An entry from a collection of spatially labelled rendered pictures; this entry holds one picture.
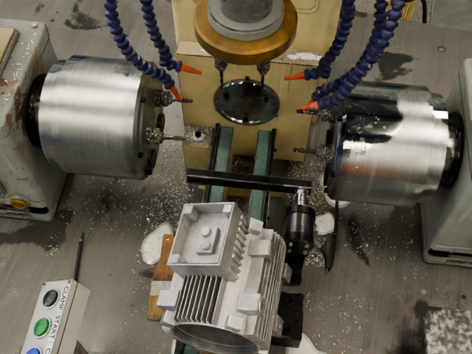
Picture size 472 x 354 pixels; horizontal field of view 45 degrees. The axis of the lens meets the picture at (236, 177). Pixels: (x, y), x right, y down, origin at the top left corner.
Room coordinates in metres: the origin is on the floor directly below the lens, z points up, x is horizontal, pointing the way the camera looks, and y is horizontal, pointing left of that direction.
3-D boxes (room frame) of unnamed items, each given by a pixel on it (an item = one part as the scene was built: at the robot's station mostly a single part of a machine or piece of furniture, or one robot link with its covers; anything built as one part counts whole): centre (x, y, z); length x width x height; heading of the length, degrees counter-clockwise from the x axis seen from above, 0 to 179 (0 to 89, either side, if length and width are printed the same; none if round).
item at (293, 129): (0.88, -0.03, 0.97); 0.30 x 0.11 x 0.34; 83
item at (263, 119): (0.81, -0.02, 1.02); 0.15 x 0.02 x 0.15; 83
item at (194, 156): (0.80, 0.09, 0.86); 0.07 x 0.06 x 0.12; 83
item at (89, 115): (0.76, 0.32, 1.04); 0.37 x 0.25 x 0.25; 83
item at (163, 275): (0.50, 0.16, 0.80); 0.21 x 0.05 x 0.01; 178
